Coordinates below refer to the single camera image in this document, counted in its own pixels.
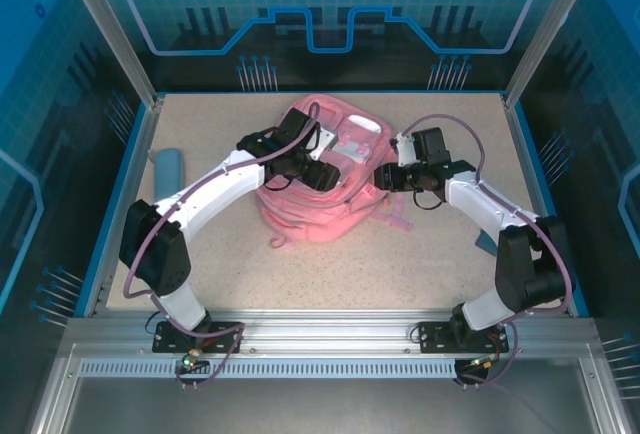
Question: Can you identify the pink backpack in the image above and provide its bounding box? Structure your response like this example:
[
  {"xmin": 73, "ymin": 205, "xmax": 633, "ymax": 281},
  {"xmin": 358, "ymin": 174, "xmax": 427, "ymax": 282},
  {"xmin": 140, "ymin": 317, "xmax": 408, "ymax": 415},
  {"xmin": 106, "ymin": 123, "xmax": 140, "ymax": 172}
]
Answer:
[{"xmin": 254, "ymin": 94, "xmax": 416, "ymax": 251}]

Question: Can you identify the blue-grey wallet pouch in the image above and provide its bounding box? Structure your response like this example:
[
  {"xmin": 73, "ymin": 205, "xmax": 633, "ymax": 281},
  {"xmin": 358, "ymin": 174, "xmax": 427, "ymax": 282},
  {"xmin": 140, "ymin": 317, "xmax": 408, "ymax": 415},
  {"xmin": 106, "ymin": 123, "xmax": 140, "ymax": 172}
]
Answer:
[{"xmin": 472, "ymin": 230, "xmax": 502, "ymax": 258}]

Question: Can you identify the light blue pencil case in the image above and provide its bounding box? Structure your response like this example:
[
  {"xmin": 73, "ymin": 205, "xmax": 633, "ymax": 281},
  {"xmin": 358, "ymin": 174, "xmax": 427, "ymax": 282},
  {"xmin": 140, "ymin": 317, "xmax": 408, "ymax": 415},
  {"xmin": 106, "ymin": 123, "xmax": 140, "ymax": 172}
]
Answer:
[{"xmin": 152, "ymin": 147, "xmax": 187, "ymax": 204}]

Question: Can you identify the blue table edge strip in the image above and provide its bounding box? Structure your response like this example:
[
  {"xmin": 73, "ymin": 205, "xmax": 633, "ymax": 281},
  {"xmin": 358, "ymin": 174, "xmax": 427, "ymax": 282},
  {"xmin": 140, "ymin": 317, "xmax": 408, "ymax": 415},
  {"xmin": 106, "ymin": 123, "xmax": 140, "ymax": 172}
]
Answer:
[
  {"xmin": 73, "ymin": 102, "xmax": 160, "ymax": 319},
  {"xmin": 507, "ymin": 102, "xmax": 592, "ymax": 319}
]

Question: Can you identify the small LED adapter board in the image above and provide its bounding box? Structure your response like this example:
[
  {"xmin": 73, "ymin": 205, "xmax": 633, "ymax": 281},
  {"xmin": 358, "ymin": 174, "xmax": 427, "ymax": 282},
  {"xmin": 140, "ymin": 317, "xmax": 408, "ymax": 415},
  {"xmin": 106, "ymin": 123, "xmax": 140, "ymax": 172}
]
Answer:
[
  {"xmin": 467, "ymin": 353, "xmax": 502, "ymax": 371},
  {"xmin": 180, "ymin": 347, "xmax": 209, "ymax": 373}
]

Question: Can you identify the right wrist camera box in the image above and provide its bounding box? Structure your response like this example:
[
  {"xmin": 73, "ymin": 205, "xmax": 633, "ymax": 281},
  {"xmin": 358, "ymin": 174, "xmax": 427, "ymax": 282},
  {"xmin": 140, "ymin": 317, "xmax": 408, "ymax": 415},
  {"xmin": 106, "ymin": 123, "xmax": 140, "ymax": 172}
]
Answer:
[{"xmin": 395, "ymin": 126, "xmax": 450, "ymax": 166}]

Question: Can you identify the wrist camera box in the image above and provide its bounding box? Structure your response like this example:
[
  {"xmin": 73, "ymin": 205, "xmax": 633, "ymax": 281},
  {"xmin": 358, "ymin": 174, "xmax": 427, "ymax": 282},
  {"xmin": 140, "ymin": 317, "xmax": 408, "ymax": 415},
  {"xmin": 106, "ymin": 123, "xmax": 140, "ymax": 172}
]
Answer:
[
  {"xmin": 395, "ymin": 126, "xmax": 450, "ymax": 166},
  {"xmin": 276, "ymin": 107, "xmax": 337, "ymax": 161}
]

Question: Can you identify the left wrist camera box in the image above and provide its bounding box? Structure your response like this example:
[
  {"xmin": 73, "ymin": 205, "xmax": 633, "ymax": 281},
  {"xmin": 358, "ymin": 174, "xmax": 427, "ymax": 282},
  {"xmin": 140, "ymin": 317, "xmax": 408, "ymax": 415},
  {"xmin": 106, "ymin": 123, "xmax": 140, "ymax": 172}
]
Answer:
[{"xmin": 276, "ymin": 107, "xmax": 337, "ymax": 161}]

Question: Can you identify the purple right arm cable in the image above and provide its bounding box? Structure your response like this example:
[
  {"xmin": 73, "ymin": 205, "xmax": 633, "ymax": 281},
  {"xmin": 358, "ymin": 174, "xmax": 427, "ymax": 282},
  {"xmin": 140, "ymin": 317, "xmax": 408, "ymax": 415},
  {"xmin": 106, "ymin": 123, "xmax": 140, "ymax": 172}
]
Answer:
[{"xmin": 399, "ymin": 113, "xmax": 574, "ymax": 391}]

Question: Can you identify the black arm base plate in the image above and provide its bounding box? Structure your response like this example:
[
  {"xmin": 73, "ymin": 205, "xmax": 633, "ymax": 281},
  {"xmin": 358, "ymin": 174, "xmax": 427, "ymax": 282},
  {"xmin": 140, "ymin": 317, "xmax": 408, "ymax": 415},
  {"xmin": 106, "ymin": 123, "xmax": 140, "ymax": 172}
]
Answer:
[
  {"xmin": 417, "ymin": 320, "xmax": 511, "ymax": 354},
  {"xmin": 152, "ymin": 319, "xmax": 245, "ymax": 354}
]

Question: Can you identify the aluminium mounting rail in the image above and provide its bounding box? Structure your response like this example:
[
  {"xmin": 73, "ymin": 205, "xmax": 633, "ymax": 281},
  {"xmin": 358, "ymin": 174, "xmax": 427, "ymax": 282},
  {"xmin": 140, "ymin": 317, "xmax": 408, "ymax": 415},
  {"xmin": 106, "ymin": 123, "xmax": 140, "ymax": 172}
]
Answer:
[{"xmin": 63, "ymin": 308, "xmax": 600, "ymax": 356}]

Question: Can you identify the aluminium frame post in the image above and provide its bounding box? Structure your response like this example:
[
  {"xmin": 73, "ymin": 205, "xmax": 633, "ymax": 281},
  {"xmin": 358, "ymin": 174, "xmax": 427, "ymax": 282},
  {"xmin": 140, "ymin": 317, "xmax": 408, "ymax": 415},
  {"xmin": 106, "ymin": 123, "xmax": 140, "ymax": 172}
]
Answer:
[
  {"xmin": 502, "ymin": 0, "xmax": 604, "ymax": 109},
  {"xmin": 55, "ymin": 0, "xmax": 167, "ymax": 109}
]

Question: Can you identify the slotted grey cable duct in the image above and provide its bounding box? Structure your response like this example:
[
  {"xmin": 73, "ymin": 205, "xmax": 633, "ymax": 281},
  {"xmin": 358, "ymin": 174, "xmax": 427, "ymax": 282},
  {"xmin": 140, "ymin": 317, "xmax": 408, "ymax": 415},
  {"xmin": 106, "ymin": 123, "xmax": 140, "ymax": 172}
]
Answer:
[{"xmin": 78, "ymin": 358, "xmax": 460, "ymax": 380}]

